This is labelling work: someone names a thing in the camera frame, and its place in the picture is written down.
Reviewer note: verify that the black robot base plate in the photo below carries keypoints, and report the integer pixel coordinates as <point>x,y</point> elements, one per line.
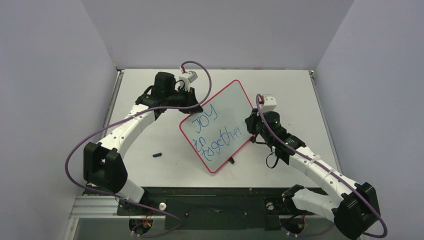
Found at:
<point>196,221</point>

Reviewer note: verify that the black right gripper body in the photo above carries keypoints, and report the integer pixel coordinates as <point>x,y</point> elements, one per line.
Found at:
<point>251,122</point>

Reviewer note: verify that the aluminium frame rail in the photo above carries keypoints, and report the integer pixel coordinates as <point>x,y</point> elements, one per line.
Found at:
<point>180,205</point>

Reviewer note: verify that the blue marker cap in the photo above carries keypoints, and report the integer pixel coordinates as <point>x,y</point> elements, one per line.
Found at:
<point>157,155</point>

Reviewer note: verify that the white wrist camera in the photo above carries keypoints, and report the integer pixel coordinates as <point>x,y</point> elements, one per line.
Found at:
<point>186,78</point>
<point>267,103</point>

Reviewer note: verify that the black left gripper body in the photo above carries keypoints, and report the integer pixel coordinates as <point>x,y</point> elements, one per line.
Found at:
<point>182,98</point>

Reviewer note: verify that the black whiteboard foot clip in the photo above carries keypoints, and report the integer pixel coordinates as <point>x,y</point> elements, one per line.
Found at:
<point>231,160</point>

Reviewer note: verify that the pink framed whiteboard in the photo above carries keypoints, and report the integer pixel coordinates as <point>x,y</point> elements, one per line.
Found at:
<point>220,130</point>

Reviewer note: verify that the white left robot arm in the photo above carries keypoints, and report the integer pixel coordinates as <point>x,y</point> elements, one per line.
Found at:
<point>103,163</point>

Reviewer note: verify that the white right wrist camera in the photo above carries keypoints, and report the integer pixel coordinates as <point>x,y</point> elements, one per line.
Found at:
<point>267,103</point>

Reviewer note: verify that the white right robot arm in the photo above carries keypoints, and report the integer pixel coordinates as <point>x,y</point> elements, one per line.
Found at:
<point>351,206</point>

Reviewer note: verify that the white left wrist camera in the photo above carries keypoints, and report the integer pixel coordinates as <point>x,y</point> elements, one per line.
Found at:
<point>186,78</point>

